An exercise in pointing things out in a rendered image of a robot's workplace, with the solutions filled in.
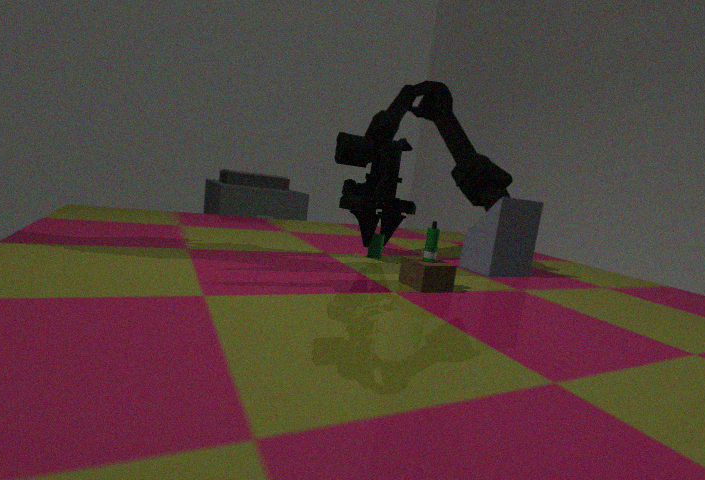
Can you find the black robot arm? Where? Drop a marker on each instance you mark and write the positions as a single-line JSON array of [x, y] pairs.
[[481, 181]]

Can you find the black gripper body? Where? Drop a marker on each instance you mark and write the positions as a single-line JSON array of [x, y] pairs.
[[382, 188]]

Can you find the brown square block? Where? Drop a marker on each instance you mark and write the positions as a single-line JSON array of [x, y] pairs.
[[438, 276]]

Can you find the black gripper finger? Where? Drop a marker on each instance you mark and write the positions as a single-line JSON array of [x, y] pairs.
[[368, 224], [389, 223]]

